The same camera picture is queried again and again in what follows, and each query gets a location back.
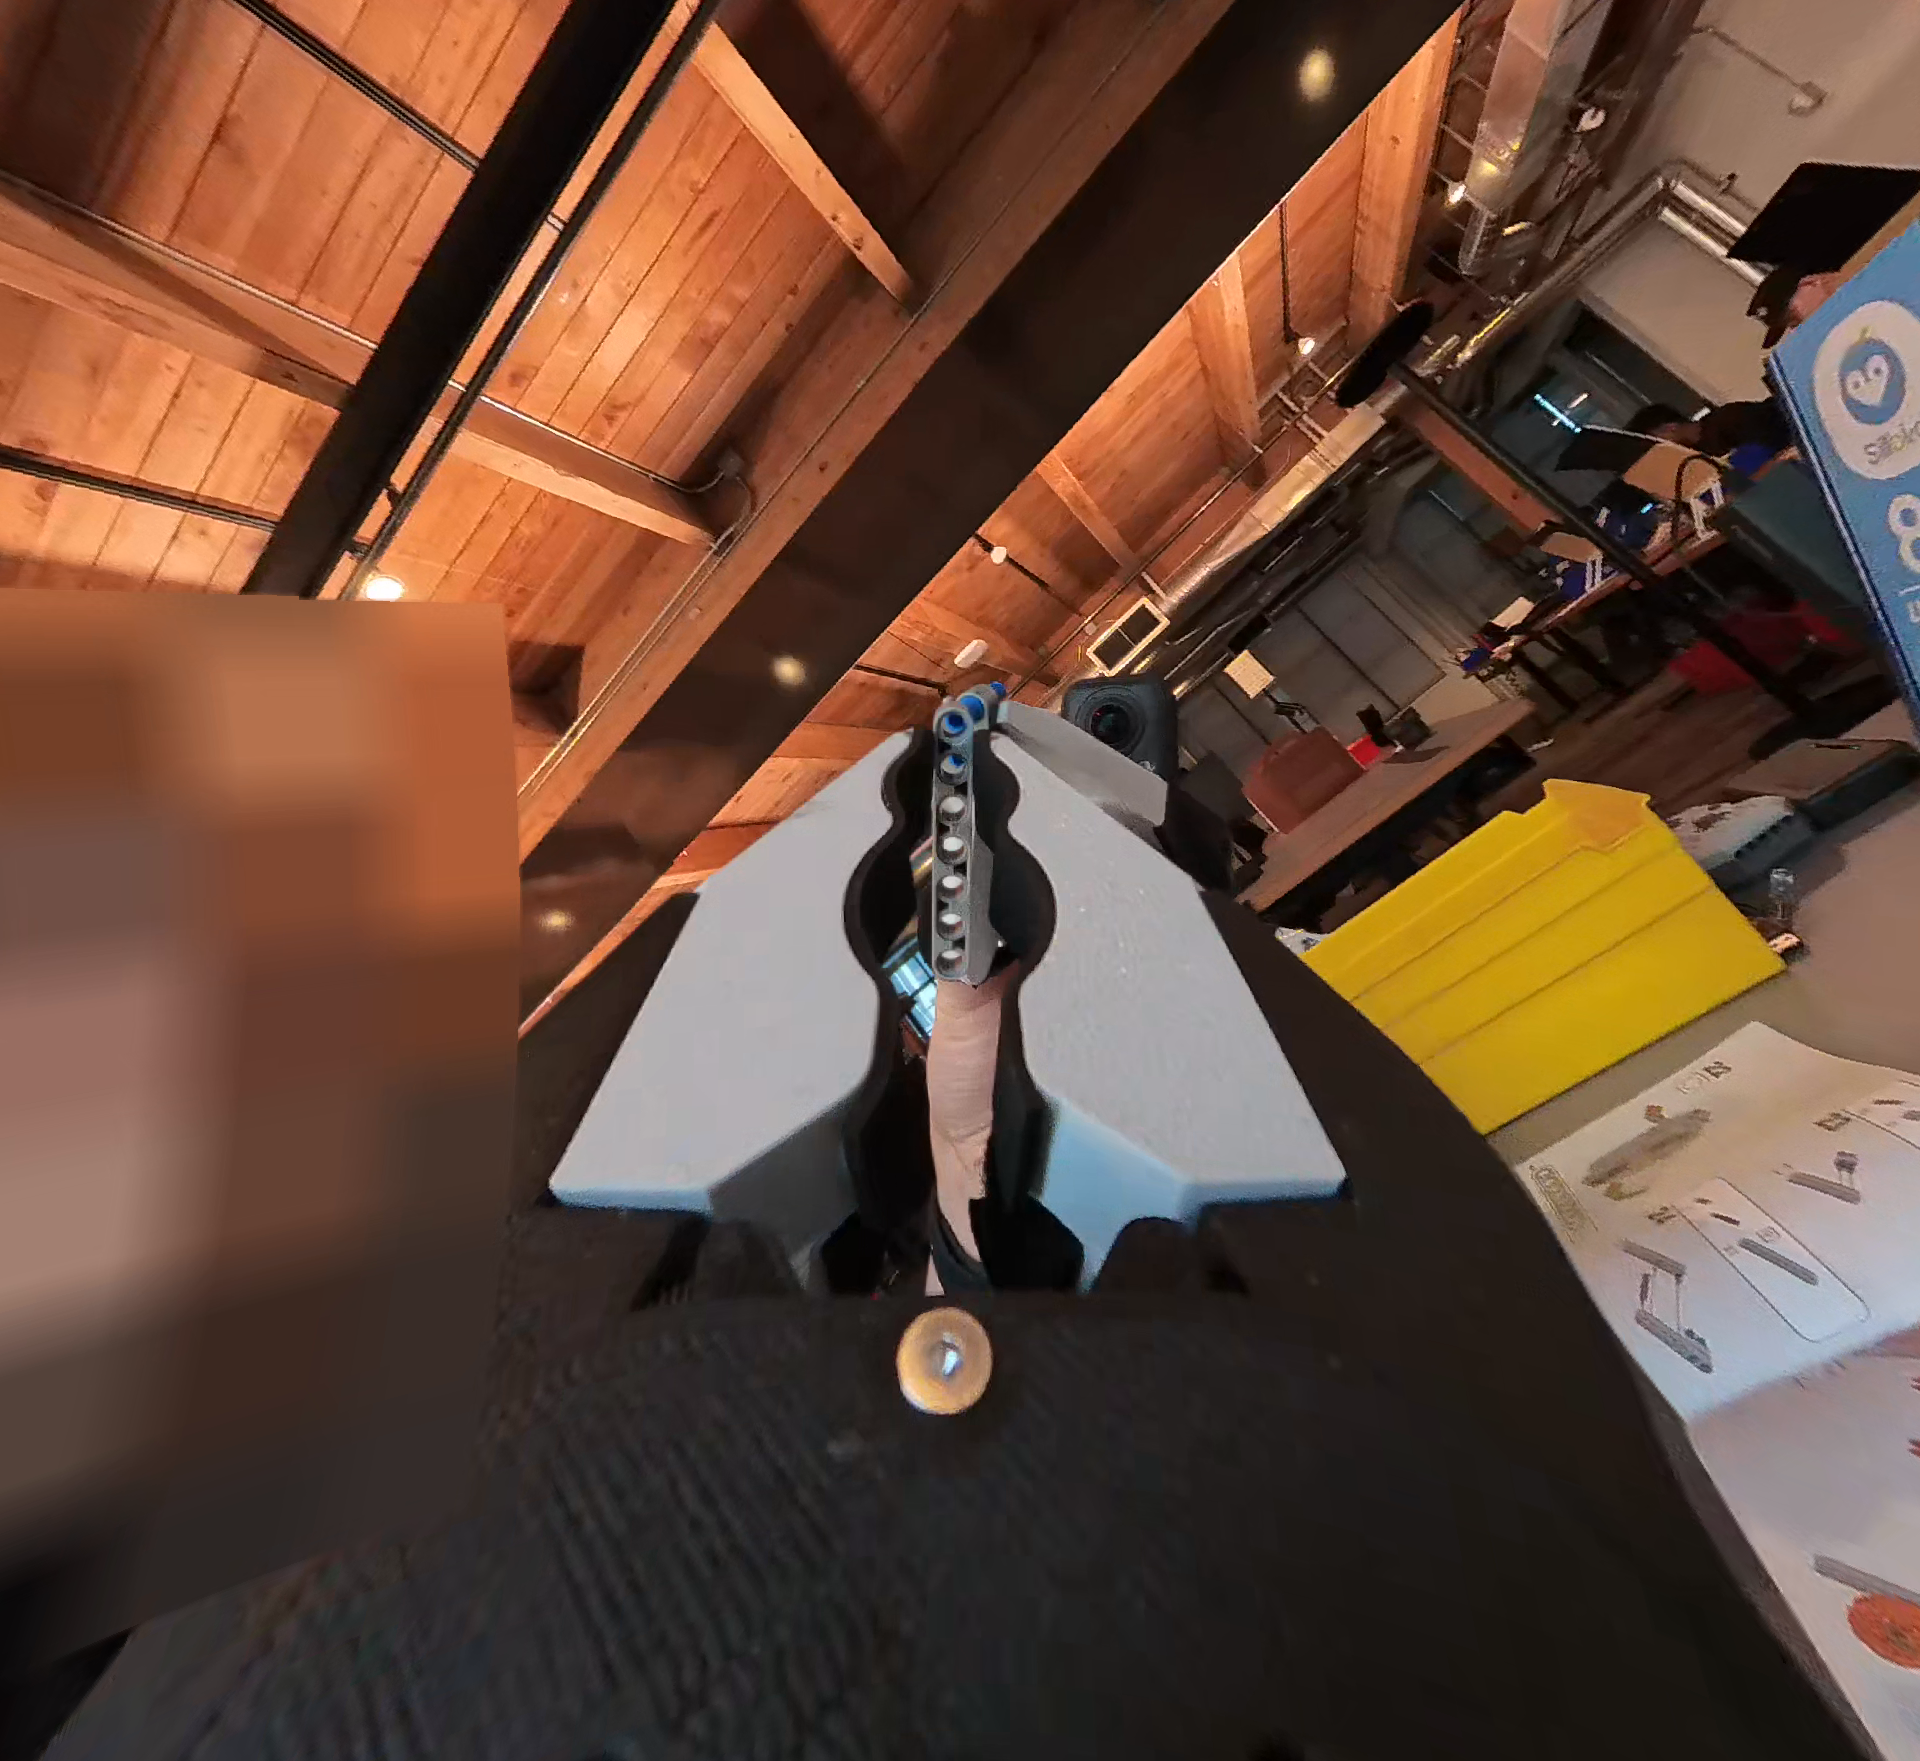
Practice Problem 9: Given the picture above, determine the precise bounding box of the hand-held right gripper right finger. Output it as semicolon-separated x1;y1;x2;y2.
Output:
973;722;1350;1294

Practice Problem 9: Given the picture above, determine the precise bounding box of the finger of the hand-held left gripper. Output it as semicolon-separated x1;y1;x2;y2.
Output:
996;700;1175;844

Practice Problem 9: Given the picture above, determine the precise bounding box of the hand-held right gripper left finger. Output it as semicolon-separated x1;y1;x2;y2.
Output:
549;725;923;1294

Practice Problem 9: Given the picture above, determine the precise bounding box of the grey perforated toy beam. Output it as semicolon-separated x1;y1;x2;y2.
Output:
915;725;1010;990

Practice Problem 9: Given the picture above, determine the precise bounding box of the grey desk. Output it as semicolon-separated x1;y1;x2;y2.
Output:
1275;801;1920;1191

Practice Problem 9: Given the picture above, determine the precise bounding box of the person's left hand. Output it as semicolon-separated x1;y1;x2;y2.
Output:
918;978;1005;1296

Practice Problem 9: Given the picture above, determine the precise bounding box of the brown wooden table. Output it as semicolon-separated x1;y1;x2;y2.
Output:
1242;700;1539;911

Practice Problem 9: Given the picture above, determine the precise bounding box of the yellow plastic bin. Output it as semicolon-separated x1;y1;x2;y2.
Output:
1298;775;1792;1138

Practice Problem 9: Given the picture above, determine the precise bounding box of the grey toy model part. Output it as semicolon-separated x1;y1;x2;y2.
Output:
1663;798;1805;882

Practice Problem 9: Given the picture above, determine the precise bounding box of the building instruction booklet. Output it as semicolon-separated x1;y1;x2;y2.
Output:
1512;1020;1920;1761

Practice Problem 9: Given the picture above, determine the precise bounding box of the robot kit box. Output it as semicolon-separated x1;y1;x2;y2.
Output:
1764;216;1920;729

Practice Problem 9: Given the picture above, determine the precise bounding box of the black monitor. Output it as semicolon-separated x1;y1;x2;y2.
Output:
1724;159;1920;281

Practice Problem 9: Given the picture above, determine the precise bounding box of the silver ventilation duct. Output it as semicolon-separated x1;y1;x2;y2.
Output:
1459;0;1659;270

